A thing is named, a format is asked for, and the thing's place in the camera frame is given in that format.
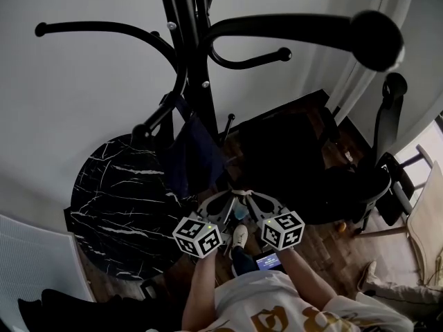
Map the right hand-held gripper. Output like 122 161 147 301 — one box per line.
244 191 306 252

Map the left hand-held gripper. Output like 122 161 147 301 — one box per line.
172 190 242 259

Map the pale blue umbrella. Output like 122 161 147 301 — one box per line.
230 188 257 221

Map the black coat rack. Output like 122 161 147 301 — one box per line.
34 0 406 145

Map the person's left forearm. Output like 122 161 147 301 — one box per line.
181 252 218 332

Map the person's right forearm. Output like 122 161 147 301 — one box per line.
278 246 339 311

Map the person's white shoe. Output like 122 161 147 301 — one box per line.
230 223 249 250

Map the large black case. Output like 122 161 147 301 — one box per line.
237 111 328 225

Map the person's leg in jeans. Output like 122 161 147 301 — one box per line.
229 244 259 277

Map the small device with lit screen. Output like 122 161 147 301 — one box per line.
253 250 287 273

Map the dark blue fabric bag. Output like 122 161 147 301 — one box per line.
161 93 228 202

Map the round black marble table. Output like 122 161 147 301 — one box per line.
70 133 200 280

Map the person's white printed shirt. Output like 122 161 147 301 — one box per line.
179 270 416 332

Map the black office chair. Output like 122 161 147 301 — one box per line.
321 72 410 235

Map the beige wooden chair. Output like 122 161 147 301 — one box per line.
356 160 443 287

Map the white ribbed panel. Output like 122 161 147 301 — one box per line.
0 214 96 332

